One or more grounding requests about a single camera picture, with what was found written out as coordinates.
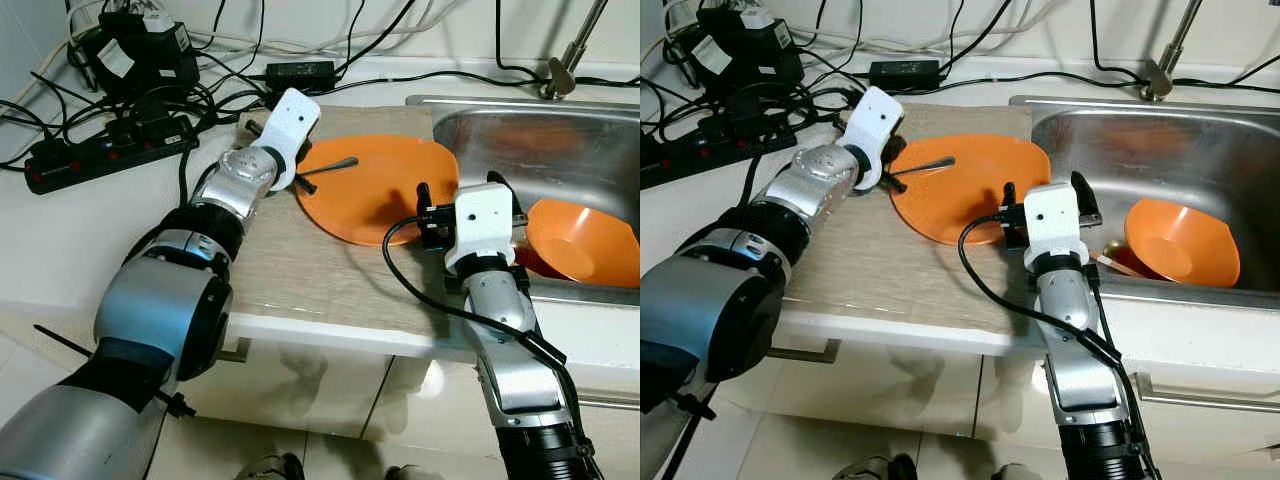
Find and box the orange plastic plate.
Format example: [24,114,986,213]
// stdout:
[295,135,461,247]
[888,133,1051,247]

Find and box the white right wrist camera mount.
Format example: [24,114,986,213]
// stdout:
[1022,183,1089,271]
[445,183,521,276]

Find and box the black power strip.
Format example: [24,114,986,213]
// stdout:
[25,115,199,196]
[640,110,801,186]

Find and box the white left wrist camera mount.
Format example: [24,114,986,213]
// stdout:
[845,85,906,191]
[250,88,321,191]

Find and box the glossy white base cabinet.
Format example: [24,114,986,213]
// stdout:
[150,330,641,480]
[700,330,1280,480]

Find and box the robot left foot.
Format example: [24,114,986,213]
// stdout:
[835,453,916,480]
[238,452,306,480]

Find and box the slim black power adapter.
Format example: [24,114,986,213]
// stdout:
[265,62,336,86]
[868,60,941,89]

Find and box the slim steel faucet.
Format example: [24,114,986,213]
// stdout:
[1143,0,1206,103]
[540,0,609,101]

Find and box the stainless steel sink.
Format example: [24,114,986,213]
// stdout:
[1010,93,1280,311]
[405,93,641,306]

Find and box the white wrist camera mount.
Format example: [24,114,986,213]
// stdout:
[845,85,906,191]
[250,88,321,191]
[445,183,521,276]
[1022,183,1089,271]

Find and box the orange plastic bowl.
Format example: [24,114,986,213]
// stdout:
[525,198,641,289]
[1125,198,1241,289]

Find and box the black charger box white label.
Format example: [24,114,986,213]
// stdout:
[695,8,806,91]
[95,10,199,101]

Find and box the beige woven placemat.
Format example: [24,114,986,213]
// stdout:
[775,100,1036,336]
[225,103,471,336]

